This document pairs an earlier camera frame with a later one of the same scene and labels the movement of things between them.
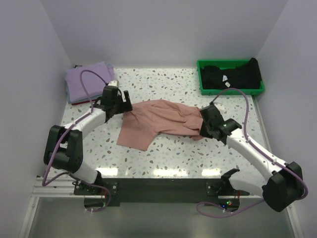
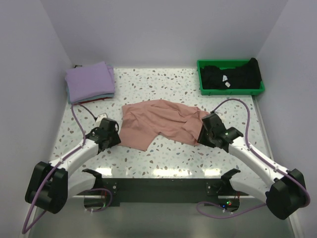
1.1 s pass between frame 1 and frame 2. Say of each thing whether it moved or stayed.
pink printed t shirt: stayed
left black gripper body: moved
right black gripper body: moved
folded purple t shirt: stayed
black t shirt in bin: stayed
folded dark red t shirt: stayed
